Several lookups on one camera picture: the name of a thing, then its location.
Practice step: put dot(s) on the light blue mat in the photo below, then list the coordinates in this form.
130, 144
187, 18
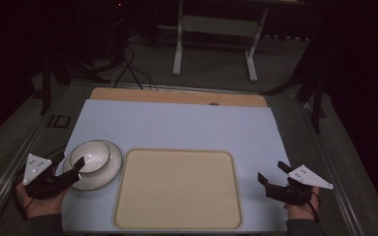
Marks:
183, 128

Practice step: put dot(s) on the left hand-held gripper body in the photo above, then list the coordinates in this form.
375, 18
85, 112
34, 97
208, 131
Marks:
36, 165

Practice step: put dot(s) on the black floor socket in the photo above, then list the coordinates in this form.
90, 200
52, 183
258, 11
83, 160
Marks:
59, 121

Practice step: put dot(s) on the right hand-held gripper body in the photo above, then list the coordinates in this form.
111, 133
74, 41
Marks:
308, 178

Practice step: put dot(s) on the person's right hand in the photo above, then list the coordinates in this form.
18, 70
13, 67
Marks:
302, 212

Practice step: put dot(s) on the metal floor rail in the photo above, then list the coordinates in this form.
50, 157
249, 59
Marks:
331, 170
10, 173

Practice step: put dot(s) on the white ceramic bowl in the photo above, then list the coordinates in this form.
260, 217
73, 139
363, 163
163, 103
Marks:
106, 178

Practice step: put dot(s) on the beige tray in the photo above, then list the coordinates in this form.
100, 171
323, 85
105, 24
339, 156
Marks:
177, 190

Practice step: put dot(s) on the black stand legs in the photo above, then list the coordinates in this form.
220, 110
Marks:
315, 105

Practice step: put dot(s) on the person's left hand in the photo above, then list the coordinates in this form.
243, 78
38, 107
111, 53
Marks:
42, 206

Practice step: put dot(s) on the white metal stand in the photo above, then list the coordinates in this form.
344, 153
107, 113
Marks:
220, 26

